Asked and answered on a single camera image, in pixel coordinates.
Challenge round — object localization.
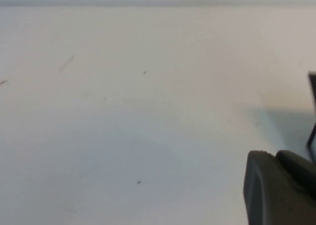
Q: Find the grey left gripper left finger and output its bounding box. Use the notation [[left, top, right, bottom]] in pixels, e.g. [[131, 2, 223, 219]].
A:
[[243, 150, 316, 225]]

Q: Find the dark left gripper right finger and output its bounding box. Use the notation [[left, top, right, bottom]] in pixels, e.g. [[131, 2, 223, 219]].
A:
[[275, 149, 316, 202]]

